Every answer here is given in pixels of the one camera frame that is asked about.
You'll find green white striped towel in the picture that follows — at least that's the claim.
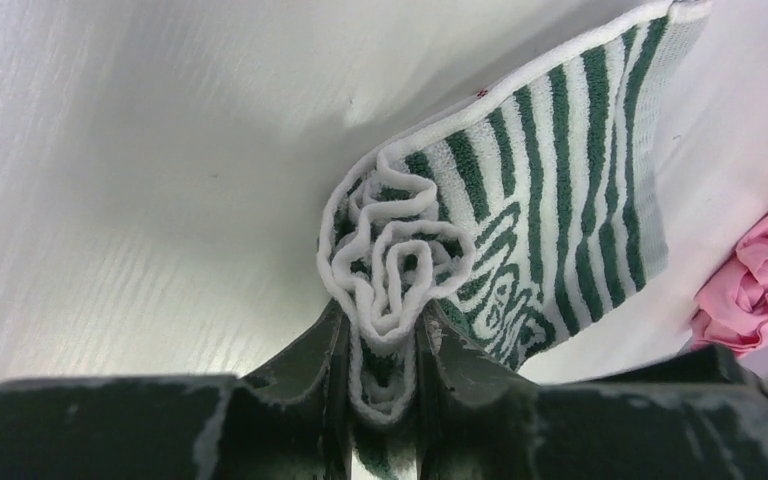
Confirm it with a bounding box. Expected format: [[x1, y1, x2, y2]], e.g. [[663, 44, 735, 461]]
[[316, 1, 712, 479]]

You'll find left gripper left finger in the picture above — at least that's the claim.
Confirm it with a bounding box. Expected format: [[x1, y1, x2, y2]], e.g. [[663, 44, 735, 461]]
[[0, 303, 351, 479]]

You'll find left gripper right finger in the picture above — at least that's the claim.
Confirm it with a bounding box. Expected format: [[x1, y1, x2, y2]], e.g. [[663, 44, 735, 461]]
[[415, 303, 768, 479]]

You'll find pink crumpled towel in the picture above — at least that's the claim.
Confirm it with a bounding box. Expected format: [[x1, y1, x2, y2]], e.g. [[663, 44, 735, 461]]
[[690, 214, 768, 357]]

